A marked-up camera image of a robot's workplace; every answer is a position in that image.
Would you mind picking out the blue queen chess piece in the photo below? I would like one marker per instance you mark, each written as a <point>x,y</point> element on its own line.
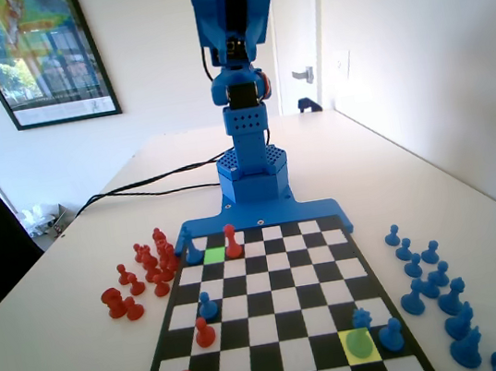
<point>360,320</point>

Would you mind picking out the red queen chess piece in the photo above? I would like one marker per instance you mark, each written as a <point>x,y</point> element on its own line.
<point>231,244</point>

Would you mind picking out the blue king chess piece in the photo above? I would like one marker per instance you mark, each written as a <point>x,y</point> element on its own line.
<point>190,249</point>

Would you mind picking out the blue pawn chess piece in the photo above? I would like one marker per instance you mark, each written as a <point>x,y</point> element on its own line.
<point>207,308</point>
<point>391,334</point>
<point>430,253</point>
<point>430,288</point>
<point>413,267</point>
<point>414,300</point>
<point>392,236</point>
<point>405,250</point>

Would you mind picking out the blue knight chess piece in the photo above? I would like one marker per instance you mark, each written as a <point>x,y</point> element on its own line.
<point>460,323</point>
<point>467,350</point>

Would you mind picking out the white door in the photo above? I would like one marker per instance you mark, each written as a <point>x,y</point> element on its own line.
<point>294,24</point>

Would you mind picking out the small blue printed part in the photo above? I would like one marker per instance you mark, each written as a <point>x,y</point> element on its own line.
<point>308,105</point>

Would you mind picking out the black framed poster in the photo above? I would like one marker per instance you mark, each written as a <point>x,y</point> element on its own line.
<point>47,61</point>

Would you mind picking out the white crumpled paper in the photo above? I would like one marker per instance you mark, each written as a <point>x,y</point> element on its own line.
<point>38,217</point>

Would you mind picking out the black and white chessboard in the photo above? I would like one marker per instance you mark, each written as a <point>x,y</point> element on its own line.
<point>281,283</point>

